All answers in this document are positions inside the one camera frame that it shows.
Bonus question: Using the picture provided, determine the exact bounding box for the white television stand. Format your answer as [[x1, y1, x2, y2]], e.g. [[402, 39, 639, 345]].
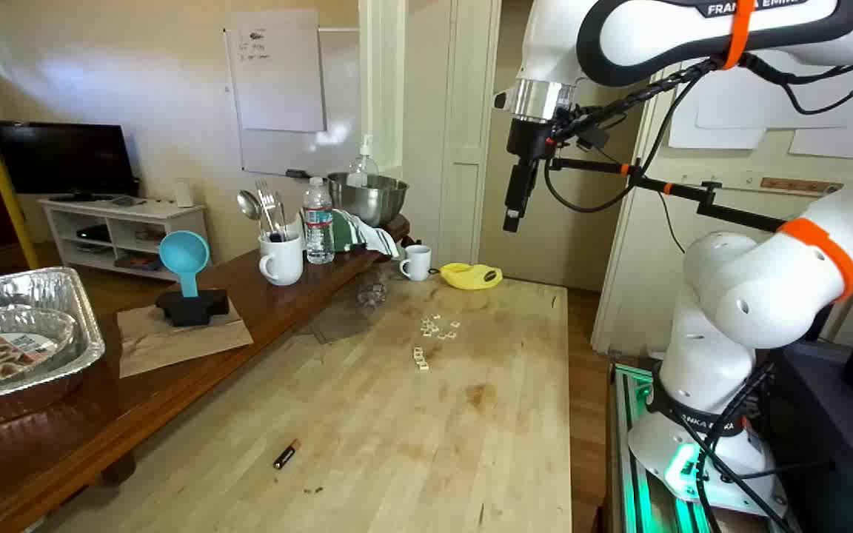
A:
[[38, 194, 213, 284]]

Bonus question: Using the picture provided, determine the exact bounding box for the crushed clear plastic bottle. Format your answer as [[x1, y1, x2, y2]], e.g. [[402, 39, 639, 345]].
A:
[[354, 264, 395, 309]]

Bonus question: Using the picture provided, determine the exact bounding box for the white wall whiteboard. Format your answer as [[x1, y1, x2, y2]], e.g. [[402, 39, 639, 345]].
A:
[[238, 27, 364, 176]]

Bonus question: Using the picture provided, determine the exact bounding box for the white wall paper sheet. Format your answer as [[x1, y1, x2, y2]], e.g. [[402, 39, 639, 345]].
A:
[[228, 7, 325, 133]]

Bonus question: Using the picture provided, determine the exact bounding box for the aluminium base frame green light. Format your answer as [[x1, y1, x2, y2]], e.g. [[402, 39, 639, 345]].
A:
[[602, 357, 793, 533]]

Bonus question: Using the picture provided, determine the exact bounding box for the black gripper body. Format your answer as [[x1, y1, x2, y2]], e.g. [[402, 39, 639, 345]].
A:
[[506, 114, 561, 194]]

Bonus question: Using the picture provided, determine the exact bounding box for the black block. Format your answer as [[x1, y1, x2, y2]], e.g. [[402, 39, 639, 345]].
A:
[[155, 287, 232, 329]]

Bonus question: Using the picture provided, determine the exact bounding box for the large black control box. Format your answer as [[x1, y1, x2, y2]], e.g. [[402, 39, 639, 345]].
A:
[[764, 336, 853, 533]]

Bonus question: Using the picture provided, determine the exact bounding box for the black flat television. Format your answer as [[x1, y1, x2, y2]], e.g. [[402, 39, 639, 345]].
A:
[[0, 117, 143, 201]]

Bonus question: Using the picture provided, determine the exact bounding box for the black rod with orange tape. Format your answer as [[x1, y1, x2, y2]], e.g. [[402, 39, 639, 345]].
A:
[[549, 154, 789, 235]]

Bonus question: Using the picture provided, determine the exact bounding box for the green white striped towel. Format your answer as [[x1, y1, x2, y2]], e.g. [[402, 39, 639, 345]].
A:
[[331, 207, 405, 261]]

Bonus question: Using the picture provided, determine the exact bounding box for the plain white mug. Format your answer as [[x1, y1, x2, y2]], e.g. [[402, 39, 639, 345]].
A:
[[398, 241, 435, 284]]

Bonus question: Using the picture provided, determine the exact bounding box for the aluminium foil tray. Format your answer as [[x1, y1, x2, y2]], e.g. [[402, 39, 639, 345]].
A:
[[0, 264, 111, 410]]

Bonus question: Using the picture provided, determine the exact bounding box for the white mug with utensils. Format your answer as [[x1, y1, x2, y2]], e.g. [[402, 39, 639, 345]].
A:
[[256, 231, 308, 289]]

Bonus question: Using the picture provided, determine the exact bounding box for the clear plastic water bottle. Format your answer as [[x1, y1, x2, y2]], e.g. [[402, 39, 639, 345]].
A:
[[299, 175, 337, 267]]

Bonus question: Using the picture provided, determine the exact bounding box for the brown cardboard sheet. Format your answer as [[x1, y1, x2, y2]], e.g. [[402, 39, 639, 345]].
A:
[[114, 295, 259, 381]]

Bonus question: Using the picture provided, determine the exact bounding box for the dark brown wooden table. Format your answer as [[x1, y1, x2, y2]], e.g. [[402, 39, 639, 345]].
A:
[[0, 213, 416, 533]]

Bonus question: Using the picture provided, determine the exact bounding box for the small black marker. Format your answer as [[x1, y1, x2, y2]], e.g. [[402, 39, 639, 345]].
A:
[[269, 438, 303, 472]]

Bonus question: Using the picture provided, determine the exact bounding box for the white handwritten sheet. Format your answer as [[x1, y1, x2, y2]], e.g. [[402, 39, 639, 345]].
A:
[[666, 67, 853, 158]]

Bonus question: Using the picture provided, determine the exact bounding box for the metal spoon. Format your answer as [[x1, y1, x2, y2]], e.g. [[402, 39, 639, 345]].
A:
[[259, 188, 285, 235], [234, 187, 269, 235]]

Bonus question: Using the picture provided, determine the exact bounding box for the cream tall cabinet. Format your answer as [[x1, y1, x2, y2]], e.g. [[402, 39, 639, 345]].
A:
[[586, 84, 853, 357]]

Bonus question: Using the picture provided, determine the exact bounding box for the yellow banana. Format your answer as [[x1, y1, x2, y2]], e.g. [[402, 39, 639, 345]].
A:
[[438, 261, 506, 293]]

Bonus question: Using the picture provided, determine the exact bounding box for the stainless steel mixing bowl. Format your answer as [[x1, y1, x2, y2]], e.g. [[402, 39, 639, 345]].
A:
[[324, 172, 413, 228]]

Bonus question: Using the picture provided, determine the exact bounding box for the white panel door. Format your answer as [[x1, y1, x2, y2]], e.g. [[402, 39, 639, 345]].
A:
[[402, 0, 505, 267]]

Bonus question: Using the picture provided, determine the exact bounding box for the long yellow stick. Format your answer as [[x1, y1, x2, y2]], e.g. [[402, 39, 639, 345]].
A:
[[0, 144, 41, 268]]

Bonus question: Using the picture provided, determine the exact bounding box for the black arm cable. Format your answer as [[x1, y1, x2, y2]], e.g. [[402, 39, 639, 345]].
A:
[[543, 49, 853, 216]]

